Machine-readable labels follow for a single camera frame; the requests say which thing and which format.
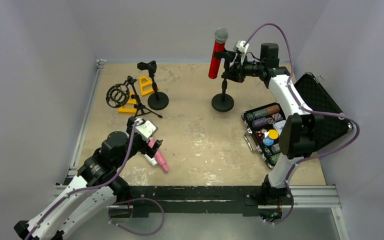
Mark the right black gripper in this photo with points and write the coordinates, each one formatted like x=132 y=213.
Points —
x=230 y=64

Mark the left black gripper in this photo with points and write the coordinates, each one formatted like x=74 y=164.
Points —
x=155 y=145

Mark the black round-base mic stand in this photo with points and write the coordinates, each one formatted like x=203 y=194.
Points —
x=223 y=102

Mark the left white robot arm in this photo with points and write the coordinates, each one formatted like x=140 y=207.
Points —
x=96 y=185

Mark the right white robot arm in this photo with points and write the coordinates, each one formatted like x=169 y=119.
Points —
x=302 y=129

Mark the black left round-base stand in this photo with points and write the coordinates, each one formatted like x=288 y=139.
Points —
x=157 y=100

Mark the white toy microphone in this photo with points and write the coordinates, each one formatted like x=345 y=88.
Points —
x=152 y=161

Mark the pink toy microphone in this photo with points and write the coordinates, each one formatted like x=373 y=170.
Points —
x=160 y=159

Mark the black poker chip case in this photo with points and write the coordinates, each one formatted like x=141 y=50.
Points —
x=261 y=119

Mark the playing card deck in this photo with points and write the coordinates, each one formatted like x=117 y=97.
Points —
x=278 y=126

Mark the yellow poker chip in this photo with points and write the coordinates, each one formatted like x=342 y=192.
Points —
x=273 y=134

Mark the blue poker chip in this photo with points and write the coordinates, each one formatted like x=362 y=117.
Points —
x=267 y=141

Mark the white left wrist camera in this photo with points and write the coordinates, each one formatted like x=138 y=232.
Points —
x=145 y=128

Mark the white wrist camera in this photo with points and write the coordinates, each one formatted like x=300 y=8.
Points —
x=145 y=128
x=241 y=49

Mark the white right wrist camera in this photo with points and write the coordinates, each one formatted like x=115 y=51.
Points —
x=241 y=49

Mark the yellow bracket near tripod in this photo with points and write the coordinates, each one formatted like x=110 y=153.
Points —
x=129 y=107

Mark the black tripod shock-mount stand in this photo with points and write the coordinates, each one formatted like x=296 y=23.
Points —
x=120 y=94

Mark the yellow bracket at back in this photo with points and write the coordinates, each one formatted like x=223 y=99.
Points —
x=145 y=84

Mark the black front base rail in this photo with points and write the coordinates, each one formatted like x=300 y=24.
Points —
x=247 y=200

